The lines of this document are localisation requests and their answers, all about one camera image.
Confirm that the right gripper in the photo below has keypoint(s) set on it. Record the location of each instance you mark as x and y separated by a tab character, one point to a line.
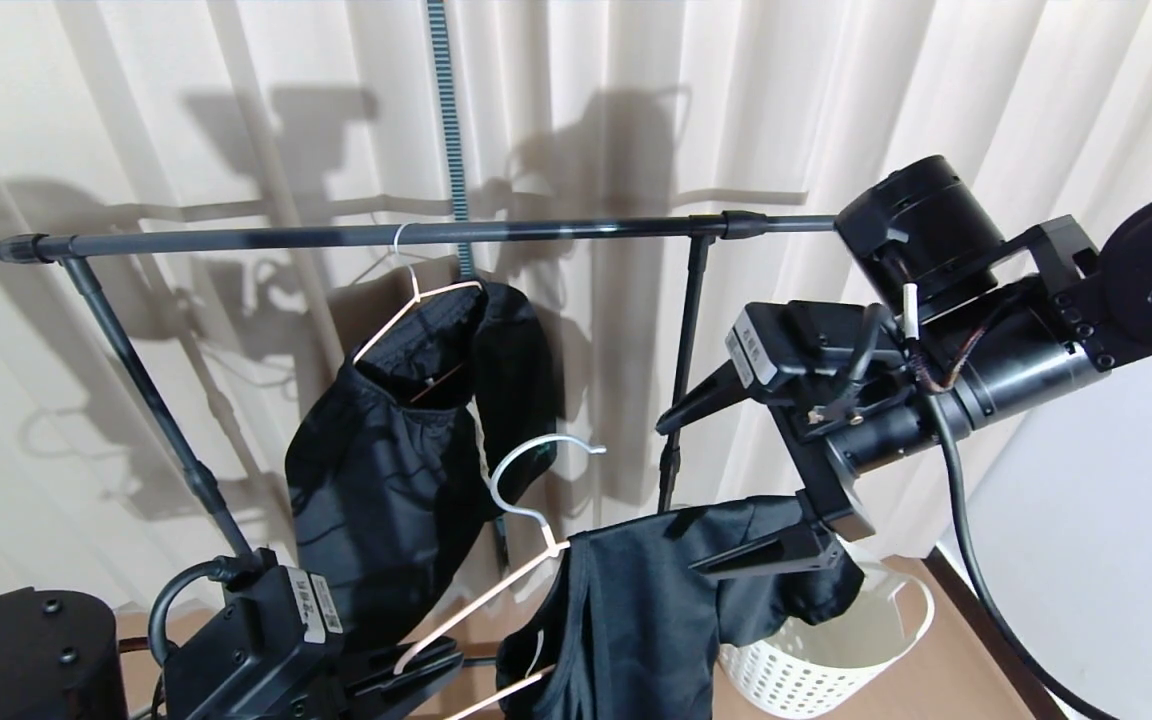
996	380

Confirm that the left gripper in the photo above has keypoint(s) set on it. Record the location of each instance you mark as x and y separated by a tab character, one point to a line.
336	695

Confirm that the pink clothes hanger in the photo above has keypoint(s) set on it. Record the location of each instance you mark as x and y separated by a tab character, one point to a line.
414	295
501	585

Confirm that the black garment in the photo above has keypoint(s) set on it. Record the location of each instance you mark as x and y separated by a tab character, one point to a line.
636	620

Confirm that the black shorts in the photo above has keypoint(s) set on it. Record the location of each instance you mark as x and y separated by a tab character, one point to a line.
366	500

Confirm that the white laundry basket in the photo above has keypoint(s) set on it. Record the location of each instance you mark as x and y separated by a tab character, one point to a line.
836	650

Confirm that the black clothes rack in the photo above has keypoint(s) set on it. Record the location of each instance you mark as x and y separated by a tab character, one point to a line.
236	238

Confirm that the white curtain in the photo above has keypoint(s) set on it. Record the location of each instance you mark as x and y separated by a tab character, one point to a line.
636	100

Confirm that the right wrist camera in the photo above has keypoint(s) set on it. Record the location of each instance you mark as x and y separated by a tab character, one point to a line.
796	345

